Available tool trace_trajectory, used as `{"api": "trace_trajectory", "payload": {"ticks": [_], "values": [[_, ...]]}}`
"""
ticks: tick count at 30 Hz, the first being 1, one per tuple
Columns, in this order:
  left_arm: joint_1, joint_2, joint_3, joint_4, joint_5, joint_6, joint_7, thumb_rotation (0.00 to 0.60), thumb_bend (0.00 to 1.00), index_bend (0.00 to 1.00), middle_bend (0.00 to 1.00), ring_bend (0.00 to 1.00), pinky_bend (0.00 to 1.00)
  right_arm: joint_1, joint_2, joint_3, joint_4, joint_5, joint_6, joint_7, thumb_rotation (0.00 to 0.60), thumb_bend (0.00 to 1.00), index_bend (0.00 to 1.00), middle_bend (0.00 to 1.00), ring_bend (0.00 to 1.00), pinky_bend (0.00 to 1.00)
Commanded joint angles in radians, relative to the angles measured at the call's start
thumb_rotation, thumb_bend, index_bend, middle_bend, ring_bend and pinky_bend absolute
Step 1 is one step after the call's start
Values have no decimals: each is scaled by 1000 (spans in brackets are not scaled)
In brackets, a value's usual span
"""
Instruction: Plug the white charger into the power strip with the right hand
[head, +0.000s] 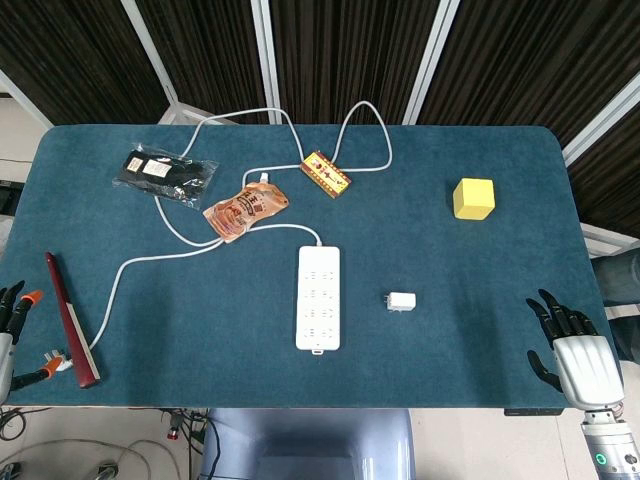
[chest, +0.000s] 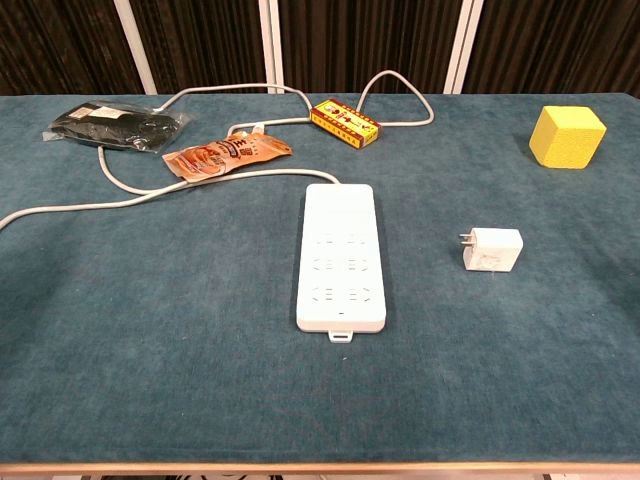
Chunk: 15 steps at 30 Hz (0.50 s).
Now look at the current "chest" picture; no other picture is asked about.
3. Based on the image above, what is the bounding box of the red yellow small box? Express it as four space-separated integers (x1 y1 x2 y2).
309 98 382 150

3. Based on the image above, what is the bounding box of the white power adapter plug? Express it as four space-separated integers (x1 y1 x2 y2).
458 227 525 274

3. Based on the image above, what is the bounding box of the yellow foam cube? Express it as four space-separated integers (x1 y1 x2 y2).
528 104 608 171

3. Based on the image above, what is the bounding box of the white partition post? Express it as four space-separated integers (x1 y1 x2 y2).
443 0 485 95
113 0 159 95
258 0 285 95

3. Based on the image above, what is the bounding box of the white power strip cable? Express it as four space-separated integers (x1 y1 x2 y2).
0 69 435 232

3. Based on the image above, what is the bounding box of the teal velvet tablecloth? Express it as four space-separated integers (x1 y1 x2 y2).
0 92 640 466

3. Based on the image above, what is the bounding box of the orange snack pouch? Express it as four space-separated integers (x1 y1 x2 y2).
162 128 294 182

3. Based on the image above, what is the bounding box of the white power strip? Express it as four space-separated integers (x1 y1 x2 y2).
295 182 390 346

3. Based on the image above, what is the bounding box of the black item in clear bag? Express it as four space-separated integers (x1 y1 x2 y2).
42 101 194 155

